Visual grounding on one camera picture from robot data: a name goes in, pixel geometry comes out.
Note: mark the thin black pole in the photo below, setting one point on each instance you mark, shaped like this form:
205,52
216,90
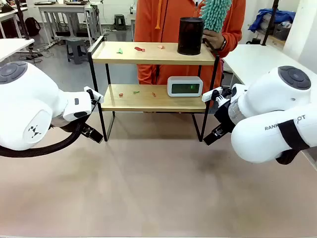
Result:
270,22

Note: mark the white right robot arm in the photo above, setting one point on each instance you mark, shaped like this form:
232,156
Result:
272,104

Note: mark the pink paper scrap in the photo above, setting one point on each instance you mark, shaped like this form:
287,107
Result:
161,46

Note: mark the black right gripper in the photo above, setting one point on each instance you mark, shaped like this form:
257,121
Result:
224,116

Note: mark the person's orange sleeved left forearm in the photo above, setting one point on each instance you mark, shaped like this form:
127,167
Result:
234,37

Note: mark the grey plastic stool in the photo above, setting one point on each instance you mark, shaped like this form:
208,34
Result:
76,49

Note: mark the dark plastic stool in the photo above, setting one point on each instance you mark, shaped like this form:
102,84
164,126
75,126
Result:
120,22

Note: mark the blue cloth pile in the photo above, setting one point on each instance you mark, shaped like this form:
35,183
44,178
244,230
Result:
272,18

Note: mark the grey metal workbench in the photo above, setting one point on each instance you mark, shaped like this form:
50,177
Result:
64,15

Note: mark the black backpack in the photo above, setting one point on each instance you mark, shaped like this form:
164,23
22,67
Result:
32,26

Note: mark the dark storage crate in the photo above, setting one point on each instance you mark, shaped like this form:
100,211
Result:
282,31

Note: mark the black cylindrical container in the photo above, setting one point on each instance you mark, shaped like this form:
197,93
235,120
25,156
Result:
190,37

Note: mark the white table with slim legs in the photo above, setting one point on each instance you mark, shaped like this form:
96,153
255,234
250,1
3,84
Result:
12,47

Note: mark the black wristband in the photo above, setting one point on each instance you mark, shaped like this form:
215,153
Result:
223,44

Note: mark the white digital alarm clock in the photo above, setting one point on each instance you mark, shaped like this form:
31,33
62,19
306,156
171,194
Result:
185,86

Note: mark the black stand pole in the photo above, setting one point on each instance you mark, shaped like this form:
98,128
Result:
22,22

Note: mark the person's left hand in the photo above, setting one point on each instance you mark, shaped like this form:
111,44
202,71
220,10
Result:
214,41

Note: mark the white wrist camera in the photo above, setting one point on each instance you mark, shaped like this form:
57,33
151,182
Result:
210,95
92,93

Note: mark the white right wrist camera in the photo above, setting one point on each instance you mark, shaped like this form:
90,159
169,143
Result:
210,95

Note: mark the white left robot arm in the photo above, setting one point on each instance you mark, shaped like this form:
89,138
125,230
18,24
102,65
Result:
29,99

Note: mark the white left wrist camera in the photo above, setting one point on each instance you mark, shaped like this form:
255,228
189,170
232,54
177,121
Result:
92,93

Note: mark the teal microfiber duster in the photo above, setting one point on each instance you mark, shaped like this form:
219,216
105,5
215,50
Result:
216,13

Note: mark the large green paper scrap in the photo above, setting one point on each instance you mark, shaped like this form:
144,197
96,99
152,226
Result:
120,51

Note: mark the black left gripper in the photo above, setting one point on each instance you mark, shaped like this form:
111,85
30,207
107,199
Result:
83,127

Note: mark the person's orange hoodie torso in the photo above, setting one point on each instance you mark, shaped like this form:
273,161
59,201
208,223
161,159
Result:
158,22

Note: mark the two-tier wood metal shelf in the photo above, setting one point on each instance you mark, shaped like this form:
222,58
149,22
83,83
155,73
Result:
153,55

